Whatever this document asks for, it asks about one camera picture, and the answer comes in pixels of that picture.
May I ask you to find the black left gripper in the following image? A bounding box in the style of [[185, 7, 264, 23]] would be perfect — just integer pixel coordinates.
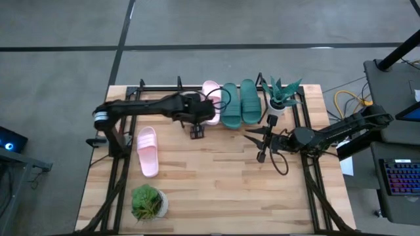
[[180, 92, 217, 140]]

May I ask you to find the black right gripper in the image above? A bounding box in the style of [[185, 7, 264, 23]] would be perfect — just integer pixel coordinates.
[[243, 114, 292, 164]]

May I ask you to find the pink rubber slide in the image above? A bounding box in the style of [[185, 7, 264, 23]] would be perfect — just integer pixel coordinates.
[[200, 80, 223, 127], [136, 126, 160, 178]]

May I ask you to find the green rubber slide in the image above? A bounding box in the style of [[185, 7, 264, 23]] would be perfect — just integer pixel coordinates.
[[240, 78, 263, 125], [219, 82, 243, 130]]

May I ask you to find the plain white plant pot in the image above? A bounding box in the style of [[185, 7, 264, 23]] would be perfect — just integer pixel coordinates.
[[266, 98, 287, 117]]

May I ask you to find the green snake plant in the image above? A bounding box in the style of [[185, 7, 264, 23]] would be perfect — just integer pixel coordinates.
[[261, 75, 303, 111]]

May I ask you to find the white paper sheet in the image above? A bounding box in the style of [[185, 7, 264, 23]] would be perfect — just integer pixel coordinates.
[[337, 140, 355, 177]]

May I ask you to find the black rectangular box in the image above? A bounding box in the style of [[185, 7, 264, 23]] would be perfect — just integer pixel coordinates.
[[336, 130, 373, 161]]

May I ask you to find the white triangle pattern pot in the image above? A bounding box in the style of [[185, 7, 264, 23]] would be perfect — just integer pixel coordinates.
[[131, 188, 170, 220]]

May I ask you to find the leafy green plant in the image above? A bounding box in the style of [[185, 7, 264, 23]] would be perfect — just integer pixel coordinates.
[[131, 184, 163, 221]]

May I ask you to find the grey side desk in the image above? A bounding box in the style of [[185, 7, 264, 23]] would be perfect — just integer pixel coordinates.
[[362, 58, 420, 227]]

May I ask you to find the rainbow backlit keyboard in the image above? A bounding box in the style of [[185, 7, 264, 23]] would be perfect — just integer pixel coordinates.
[[379, 158, 420, 197]]

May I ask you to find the laptop with blue screen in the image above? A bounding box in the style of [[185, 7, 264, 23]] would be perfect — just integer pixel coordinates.
[[394, 100, 420, 123]]

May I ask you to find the black slanted pole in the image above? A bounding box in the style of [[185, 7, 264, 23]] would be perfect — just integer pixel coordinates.
[[376, 28, 420, 71]]

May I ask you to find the grey leg work table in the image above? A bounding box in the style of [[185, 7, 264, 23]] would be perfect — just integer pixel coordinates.
[[0, 146, 53, 230]]

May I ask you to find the black computer with blue light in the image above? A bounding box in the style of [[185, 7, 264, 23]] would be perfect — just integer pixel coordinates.
[[0, 126, 29, 154]]

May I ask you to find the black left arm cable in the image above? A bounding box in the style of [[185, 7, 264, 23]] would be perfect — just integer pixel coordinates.
[[205, 87, 232, 111]]

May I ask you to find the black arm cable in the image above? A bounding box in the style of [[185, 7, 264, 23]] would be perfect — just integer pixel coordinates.
[[269, 149, 289, 176], [205, 87, 232, 111]]

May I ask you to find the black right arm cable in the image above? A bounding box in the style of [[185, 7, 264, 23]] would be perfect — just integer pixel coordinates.
[[269, 149, 289, 176]]

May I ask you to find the black aluminium table frame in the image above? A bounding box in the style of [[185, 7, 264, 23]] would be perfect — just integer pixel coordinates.
[[73, 78, 355, 236]]

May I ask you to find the yellow cable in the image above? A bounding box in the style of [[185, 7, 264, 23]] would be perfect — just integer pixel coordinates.
[[333, 90, 374, 119]]

